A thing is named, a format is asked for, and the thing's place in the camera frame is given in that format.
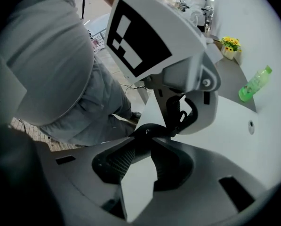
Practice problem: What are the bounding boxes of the person's grey t-shirt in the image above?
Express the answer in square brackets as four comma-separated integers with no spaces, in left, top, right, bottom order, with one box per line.
[0,0,96,127]

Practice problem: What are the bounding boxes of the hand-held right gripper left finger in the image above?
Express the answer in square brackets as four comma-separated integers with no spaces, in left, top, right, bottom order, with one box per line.
[91,137,136,186]

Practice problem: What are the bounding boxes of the person's grey trousers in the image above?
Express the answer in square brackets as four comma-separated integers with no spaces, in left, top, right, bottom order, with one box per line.
[40,55,141,148]

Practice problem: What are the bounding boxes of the white desk fan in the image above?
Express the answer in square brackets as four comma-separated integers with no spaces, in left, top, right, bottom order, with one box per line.
[189,9,200,25]

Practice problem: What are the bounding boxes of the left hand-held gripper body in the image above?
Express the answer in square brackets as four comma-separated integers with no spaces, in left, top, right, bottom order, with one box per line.
[104,0,222,136]

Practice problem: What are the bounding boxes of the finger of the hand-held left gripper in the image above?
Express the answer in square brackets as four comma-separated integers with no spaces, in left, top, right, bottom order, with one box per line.
[177,97,199,134]
[166,95,182,137]

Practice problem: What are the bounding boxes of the black floor cable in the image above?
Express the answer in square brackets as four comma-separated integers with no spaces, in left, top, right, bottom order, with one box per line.
[120,82,147,91]

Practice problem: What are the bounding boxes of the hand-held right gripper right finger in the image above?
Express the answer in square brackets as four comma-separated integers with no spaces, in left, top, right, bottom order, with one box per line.
[150,137,194,191]

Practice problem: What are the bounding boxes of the yellow sunflowers in white pot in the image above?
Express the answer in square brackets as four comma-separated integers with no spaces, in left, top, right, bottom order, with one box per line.
[219,36,242,61]

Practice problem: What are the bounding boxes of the brown wooden desk organizer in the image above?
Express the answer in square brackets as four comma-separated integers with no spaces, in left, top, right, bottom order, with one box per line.
[211,38,224,51]

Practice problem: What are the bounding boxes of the green drink bottle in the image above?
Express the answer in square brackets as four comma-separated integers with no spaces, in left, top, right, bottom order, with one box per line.
[238,65,273,103]

